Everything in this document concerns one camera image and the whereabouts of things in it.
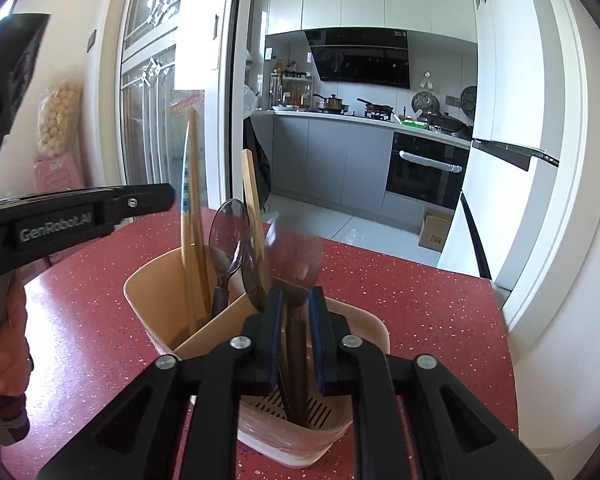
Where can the black built-in oven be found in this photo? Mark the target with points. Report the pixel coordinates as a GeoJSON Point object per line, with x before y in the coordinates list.
{"type": "Point", "coordinates": [420, 180]}

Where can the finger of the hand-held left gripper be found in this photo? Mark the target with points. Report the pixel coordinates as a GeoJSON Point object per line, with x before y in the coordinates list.
{"type": "Point", "coordinates": [140, 202]}

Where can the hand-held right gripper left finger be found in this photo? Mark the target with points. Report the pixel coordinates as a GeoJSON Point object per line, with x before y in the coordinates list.
{"type": "Point", "coordinates": [277, 320]}

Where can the person's left hand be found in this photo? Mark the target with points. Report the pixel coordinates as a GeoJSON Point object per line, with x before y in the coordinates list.
{"type": "Point", "coordinates": [7, 355]}

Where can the white upper kitchen cabinets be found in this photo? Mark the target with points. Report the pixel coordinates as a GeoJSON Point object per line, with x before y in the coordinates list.
{"type": "Point", "coordinates": [360, 10]}

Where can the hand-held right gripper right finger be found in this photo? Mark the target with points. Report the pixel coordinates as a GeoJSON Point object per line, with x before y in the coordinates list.
{"type": "Point", "coordinates": [316, 335]}

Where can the grey lower kitchen cabinets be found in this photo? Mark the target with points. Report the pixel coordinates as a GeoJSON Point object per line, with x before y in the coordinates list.
{"type": "Point", "coordinates": [320, 160]}

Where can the grey wall switch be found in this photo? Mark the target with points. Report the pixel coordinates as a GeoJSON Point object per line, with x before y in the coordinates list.
{"type": "Point", "coordinates": [92, 40]}

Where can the black wok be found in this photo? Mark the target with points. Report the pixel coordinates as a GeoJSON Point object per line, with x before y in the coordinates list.
{"type": "Point", "coordinates": [447, 124]}

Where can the dark translucent plastic spoon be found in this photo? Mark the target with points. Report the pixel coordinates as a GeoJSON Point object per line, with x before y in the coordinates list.
{"type": "Point", "coordinates": [295, 265]}
{"type": "Point", "coordinates": [227, 240]}
{"type": "Point", "coordinates": [260, 295]}

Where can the white spice rack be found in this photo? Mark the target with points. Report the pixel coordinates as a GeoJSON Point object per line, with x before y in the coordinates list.
{"type": "Point", "coordinates": [290, 90]}

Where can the plain bamboo chopstick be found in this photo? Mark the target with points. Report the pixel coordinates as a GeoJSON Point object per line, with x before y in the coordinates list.
{"type": "Point", "coordinates": [252, 190]}
{"type": "Point", "coordinates": [196, 185]}

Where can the beige plastic utensil holder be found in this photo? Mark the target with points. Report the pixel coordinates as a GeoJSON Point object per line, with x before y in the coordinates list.
{"type": "Point", "coordinates": [367, 332]}

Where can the black frying pan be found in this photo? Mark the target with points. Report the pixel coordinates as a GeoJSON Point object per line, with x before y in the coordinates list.
{"type": "Point", "coordinates": [377, 108]}

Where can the steel cooking pot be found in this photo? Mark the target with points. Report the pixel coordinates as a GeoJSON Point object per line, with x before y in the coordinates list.
{"type": "Point", "coordinates": [332, 104]}

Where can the cardboard box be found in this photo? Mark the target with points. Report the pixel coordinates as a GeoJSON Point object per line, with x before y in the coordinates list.
{"type": "Point", "coordinates": [435, 232]}

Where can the black range hood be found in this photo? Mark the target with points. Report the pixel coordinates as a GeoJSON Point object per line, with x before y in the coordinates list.
{"type": "Point", "coordinates": [360, 60]}

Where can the white refrigerator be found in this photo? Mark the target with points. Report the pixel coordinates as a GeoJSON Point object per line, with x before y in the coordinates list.
{"type": "Point", "coordinates": [505, 110]}

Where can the sliding glass door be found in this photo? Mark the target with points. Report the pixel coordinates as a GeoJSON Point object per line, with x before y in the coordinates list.
{"type": "Point", "coordinates": [150, 110]}

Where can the bag of pale balls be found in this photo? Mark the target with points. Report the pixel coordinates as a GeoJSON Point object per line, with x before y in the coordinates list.
{"type": "Point", "coordinates": [60, 115]}

